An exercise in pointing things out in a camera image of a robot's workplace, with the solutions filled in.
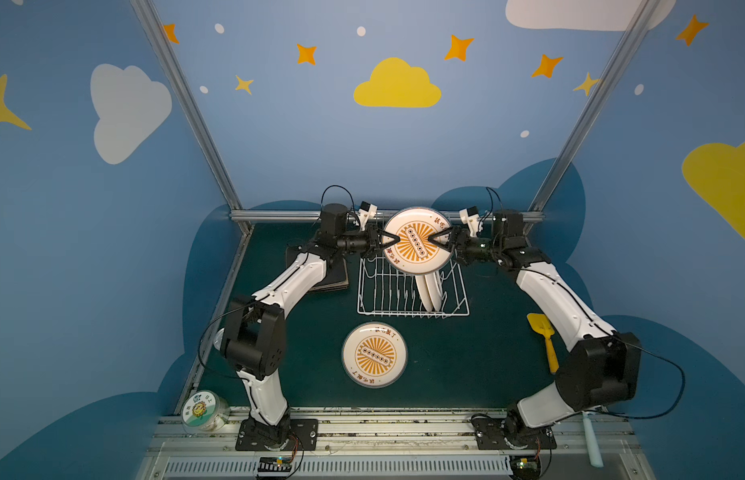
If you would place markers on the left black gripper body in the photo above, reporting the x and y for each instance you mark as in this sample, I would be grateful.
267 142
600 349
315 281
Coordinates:
375 240

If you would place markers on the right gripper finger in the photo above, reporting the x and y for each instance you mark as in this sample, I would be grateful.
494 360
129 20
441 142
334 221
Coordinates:
444 235
446 246

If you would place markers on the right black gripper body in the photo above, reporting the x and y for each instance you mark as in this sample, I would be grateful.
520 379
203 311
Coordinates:
455 240

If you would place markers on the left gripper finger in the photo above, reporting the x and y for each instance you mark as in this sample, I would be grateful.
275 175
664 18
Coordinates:
383 247
387 237

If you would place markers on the white round plate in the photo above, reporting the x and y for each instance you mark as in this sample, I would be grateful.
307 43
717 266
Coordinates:
414 253
423 292
374 355
435 289

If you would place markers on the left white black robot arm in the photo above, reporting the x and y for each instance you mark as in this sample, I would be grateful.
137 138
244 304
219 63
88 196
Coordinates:
253 340

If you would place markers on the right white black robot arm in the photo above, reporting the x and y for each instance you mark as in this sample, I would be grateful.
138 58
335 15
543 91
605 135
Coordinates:
603 364

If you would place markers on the yellow toy spatula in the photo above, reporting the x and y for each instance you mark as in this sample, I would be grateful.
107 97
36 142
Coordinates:
541 324

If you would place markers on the right small circuit board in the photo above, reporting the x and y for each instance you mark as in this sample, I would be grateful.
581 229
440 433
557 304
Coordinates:
525 468

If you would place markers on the small circuit board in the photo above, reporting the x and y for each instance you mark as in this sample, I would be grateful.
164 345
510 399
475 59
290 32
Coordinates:
274 467
525 468

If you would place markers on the round clear lidded container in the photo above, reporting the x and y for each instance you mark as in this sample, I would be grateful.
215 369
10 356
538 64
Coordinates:
205 411

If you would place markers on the left small circuit board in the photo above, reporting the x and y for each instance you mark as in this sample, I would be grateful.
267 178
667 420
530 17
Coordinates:
274 467

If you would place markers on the light blue toy spatula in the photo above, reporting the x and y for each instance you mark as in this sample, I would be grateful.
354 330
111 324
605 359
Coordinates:
592 444

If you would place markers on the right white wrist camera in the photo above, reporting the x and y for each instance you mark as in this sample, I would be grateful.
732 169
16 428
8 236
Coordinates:
472 220

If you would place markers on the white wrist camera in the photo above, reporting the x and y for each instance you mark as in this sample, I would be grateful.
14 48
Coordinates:
472 220
365 213

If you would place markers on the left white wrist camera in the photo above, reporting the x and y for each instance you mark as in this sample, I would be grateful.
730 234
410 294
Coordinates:
365 213

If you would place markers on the white wire dish rack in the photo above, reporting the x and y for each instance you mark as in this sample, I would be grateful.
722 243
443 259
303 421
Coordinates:
384 291

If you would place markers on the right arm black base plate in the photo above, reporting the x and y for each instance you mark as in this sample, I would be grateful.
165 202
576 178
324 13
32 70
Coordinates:
493 434

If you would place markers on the aluminium rail base frame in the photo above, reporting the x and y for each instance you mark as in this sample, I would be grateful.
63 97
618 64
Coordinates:
381 443

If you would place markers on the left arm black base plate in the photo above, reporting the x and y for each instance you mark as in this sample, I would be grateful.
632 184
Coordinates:
290 434

